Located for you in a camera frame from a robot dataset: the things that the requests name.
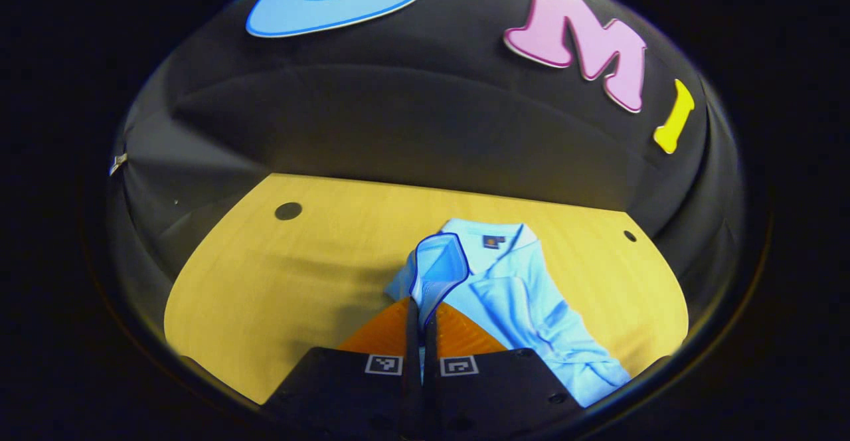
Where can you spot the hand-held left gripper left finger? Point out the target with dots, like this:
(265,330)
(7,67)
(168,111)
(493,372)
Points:
(412,361)

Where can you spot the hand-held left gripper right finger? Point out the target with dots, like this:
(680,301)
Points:
(430,368)

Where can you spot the light blue T-shirt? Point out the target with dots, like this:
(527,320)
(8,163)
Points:
(531,315)

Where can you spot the black backdrop cloth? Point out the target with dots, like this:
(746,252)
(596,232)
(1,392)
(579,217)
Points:
(398,129)

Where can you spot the white backdrop clip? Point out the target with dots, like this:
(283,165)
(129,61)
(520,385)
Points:
(118,163)

